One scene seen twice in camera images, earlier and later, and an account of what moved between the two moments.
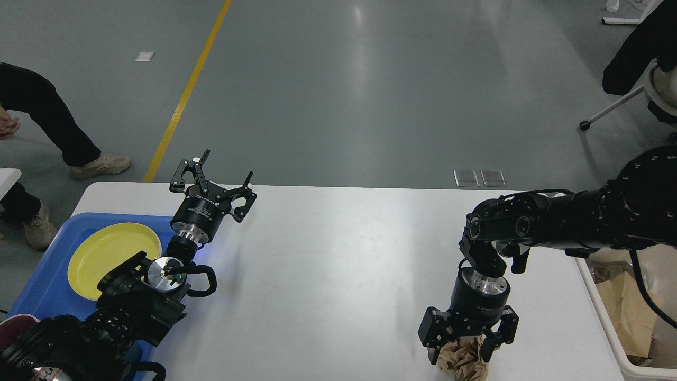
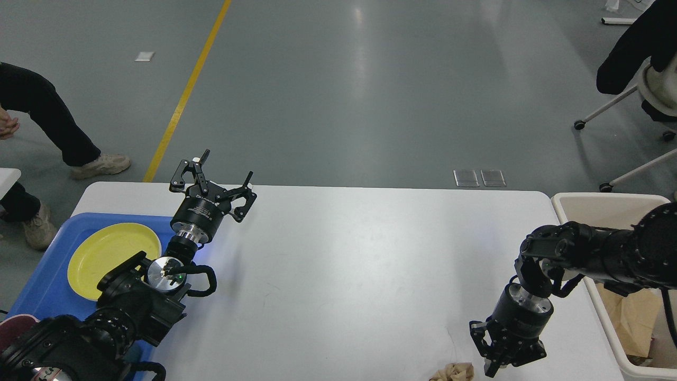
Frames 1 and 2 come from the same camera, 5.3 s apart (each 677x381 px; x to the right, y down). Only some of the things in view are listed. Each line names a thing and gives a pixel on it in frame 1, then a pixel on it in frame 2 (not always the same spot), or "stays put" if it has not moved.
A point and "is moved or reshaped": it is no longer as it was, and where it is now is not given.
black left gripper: x=200 y=216 stays put
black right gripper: x=478 y=306 → x=511 y=333
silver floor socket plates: x=466 y=178 stays put
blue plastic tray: x=48 y=292 stays put
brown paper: x=462 y=359 is moved or reshaped
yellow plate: x=102 y=250 stays put
